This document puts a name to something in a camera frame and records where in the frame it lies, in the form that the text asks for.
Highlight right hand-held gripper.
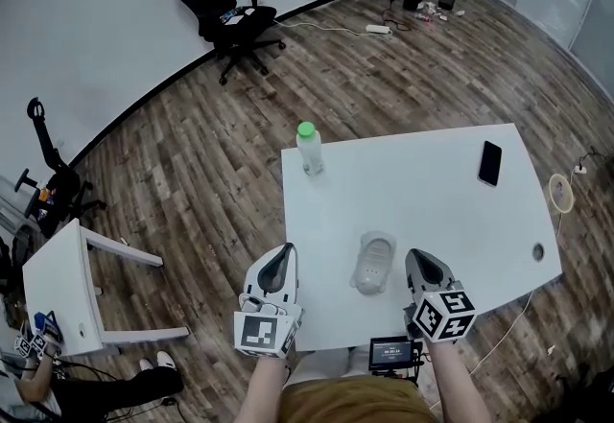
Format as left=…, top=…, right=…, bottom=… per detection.
left=404, top=247, right=477, bottom=344

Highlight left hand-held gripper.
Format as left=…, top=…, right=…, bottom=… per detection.
left=233, top=242, right=304, bottom=359

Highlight person's right forearm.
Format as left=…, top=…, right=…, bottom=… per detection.
left=424, top=337, right=485, bottom=423

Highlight person's left forearm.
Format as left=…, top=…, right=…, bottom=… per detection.
left=237, top=356, right=292, bottom=423

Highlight small black monitor screen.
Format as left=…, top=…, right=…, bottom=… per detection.
left=367, top=337, right=424, bottom=375

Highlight person's light trousers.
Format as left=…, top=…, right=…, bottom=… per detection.
left=286, top=346, right=371, bottom=387

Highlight person's mustard shirt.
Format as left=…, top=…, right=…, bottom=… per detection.
left=277, top=373, right=438, bottom=423

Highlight black smartphone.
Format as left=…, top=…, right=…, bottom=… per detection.
left=477, top=140, right=504, bottom=188

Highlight clear bottle with green cap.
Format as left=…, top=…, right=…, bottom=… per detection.
left=295, top=121, right=326, bottom=176

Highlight white side table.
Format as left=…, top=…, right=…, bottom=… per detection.
left=21, top=218, right=191, bottom=359

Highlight black office chair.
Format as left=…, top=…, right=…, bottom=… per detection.
left=12, top=97, right=107, bottom=240
left=166, top=0, right=288, bottom=86

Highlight scattered floor litter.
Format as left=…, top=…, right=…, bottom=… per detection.
left=414, top=0, right=467, bottom=24

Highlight white paper sheet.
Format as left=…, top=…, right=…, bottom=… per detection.
left=221, top=6, right=256, bottom=27

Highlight long white floor cable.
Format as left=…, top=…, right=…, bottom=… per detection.
left=429, top=211, right=565, bottom=411

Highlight white power strip cable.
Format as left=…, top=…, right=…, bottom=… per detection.
left=272, top=19, right=368, bottom=36

